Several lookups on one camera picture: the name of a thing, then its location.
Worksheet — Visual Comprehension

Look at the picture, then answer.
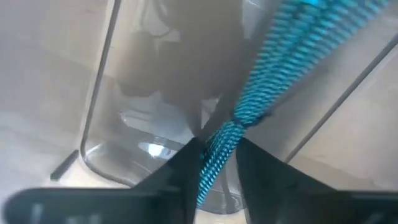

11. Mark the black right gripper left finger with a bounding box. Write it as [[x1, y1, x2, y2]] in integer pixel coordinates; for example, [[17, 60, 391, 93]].
[[2, 136, 206, 224]]

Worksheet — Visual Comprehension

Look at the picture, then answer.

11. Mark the white plastic bin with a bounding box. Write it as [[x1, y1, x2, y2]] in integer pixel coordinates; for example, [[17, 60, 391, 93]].
[[80, 0, 398, 216]]

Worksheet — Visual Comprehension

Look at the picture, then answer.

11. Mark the teal braided cable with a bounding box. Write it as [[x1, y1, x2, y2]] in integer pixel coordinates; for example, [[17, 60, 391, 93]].
[[195, 0, 389, 209]]

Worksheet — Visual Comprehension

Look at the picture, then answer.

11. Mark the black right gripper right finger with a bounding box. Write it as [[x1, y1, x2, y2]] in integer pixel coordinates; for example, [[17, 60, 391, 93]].
[[235, 136, 398, 224]]

